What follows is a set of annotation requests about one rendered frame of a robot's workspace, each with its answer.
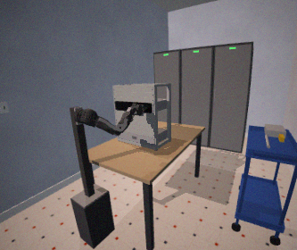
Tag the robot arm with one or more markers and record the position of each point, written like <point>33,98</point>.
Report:
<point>90,118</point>

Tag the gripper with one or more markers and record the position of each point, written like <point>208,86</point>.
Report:
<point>140,108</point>

